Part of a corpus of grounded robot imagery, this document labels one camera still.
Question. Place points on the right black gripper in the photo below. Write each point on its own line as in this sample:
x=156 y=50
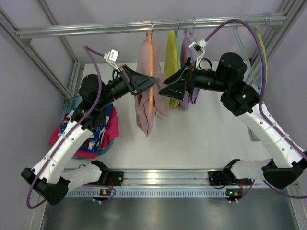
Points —
x=188 y=78

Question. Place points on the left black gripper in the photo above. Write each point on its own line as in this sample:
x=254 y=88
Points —
x=129 y=81

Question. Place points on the pink trousers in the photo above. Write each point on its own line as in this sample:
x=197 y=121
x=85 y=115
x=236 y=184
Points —
x=145 y=119

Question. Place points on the orange hanger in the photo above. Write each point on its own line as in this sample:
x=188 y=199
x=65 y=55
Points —
x=151 y=67

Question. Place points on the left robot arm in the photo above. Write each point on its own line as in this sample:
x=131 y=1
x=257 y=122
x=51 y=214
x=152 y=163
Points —
x=48 y=177

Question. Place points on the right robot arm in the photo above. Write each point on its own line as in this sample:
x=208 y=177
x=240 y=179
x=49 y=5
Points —
x=287 y=161

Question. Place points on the yellow trousers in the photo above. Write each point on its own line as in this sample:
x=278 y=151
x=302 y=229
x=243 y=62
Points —
x=170 y=65

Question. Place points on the purple trousers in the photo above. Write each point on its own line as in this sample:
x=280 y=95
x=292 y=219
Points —
x=189 y=99

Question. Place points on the purple hanger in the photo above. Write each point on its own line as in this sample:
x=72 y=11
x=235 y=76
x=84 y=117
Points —
x=193 y=36

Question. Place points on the light blue empty hanger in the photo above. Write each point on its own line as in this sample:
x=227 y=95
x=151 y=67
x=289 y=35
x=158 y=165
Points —
x=257 y=78

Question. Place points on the lime green empty hanger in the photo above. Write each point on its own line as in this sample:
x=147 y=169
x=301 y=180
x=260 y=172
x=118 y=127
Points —
x=262 y=61

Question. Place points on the magenta garment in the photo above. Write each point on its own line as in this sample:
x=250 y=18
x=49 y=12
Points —
x=111 y=133

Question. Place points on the teal laundry basket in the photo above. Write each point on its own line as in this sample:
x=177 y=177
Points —
x=71 y=104

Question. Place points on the blue patterned garment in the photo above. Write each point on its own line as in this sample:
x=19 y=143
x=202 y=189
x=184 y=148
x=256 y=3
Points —
x=94 y=142

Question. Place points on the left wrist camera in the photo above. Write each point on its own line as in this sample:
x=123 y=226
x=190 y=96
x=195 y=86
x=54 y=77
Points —
x=111 y=58

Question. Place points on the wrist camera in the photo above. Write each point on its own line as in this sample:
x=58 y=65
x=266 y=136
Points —
x=198 y=47
x=111 y=58

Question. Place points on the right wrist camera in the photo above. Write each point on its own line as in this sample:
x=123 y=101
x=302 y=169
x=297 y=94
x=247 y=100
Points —
x=198 y=47

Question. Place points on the left frame post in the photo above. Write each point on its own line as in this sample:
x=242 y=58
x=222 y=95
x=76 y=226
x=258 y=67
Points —
x=8 y=25

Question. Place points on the frame post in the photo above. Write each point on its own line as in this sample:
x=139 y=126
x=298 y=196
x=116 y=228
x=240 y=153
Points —
x=8 y=25
x=275 y=34

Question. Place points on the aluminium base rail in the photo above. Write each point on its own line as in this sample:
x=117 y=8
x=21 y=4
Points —
x=142 y=178

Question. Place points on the aluminium hanging rail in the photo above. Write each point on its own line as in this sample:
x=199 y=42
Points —
x=140 y=26

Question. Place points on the grey slotted cable duct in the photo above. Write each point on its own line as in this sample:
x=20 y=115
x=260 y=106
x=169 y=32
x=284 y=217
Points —
x=152 y=193

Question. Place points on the right frame post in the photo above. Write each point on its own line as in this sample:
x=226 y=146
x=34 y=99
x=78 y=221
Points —
x=275 y=34

